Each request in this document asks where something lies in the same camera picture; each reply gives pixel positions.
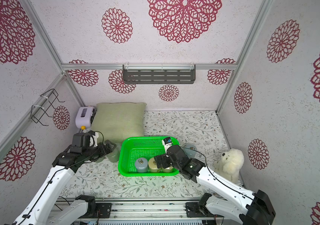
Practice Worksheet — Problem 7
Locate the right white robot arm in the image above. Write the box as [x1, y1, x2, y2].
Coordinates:
[154, 145, 276, 225]

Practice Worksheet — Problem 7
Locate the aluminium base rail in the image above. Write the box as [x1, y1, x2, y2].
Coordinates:
[30, 198, 267, 225]

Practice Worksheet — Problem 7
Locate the black wire wall rack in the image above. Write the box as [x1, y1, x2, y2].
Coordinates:
[30, 88, 64, 127]

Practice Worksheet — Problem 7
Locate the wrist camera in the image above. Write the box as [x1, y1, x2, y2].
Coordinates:
[88, 131, 100, 148]
[162, 137, 173, 153]

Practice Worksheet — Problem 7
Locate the green pillow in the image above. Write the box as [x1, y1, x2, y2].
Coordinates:
[91, 102, 147, 143]

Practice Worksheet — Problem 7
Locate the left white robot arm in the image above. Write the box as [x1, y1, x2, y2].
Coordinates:
[13, 131, 117, 225]

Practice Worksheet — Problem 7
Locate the grey wall shelf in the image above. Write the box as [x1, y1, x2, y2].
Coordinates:
[122, 64, 196, 84]

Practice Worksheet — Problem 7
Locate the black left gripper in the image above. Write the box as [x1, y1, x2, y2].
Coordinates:
[83, 139, 117, 163]

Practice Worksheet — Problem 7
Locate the green plastic basket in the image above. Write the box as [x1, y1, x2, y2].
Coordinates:
[118, 136, 179, 177]

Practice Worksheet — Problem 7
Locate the beige tea canister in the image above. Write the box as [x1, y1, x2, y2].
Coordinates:
[148, 157, 161, 173]
[162, 166, 174, 173]

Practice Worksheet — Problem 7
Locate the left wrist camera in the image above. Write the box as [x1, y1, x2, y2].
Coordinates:
[88, 131, 100, 148]

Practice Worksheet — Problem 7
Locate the lilac small appliance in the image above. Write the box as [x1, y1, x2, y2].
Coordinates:
[75, 106, 96, 130]

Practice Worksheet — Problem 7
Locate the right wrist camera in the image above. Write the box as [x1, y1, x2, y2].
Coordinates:
[162, 137, 173, 153]

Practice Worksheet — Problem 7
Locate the white plush dog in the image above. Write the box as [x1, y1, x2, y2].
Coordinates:
[214, 149, 244, 184]

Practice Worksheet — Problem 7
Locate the blue-grey tea canister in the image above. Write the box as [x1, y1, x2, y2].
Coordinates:
[135, 158, 148, 173]
[182, 143, 197, 158]

